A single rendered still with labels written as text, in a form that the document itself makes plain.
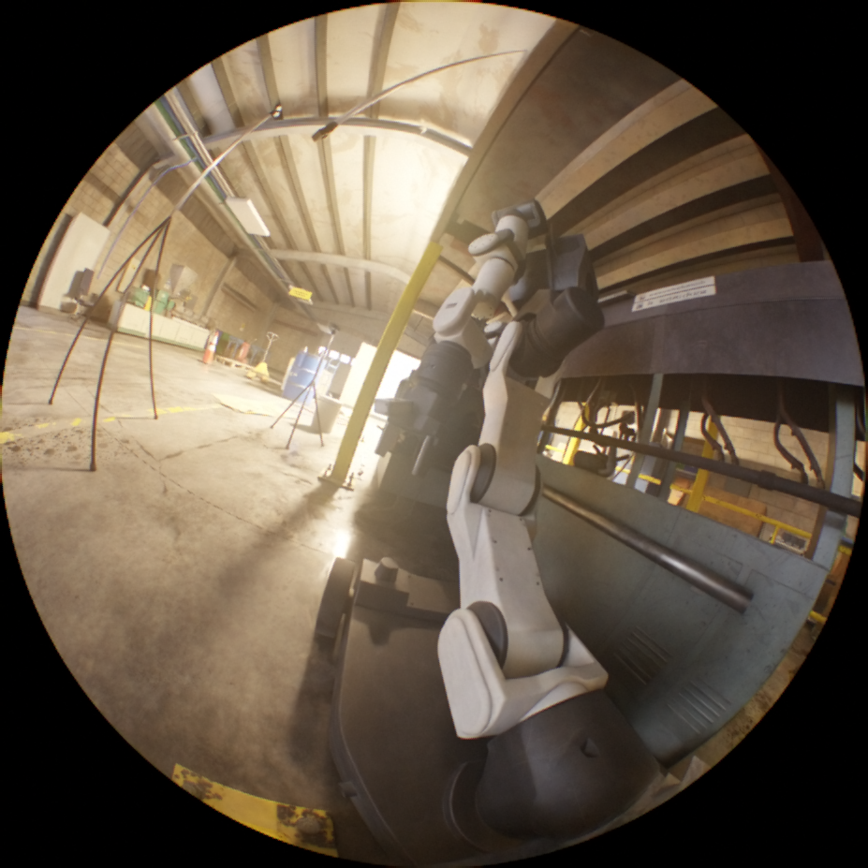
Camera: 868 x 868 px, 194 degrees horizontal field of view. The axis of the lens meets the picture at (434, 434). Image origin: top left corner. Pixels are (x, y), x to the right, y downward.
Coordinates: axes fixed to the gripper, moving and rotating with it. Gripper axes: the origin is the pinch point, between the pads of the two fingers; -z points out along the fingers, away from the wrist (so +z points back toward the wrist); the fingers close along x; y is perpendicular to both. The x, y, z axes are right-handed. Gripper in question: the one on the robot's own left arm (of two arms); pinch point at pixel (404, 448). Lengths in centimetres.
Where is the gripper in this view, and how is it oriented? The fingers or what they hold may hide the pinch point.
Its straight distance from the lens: 41.4
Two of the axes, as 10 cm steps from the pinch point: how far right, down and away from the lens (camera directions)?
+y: -5.8, -4.1, -7.1
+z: 4.4, -8.8, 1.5
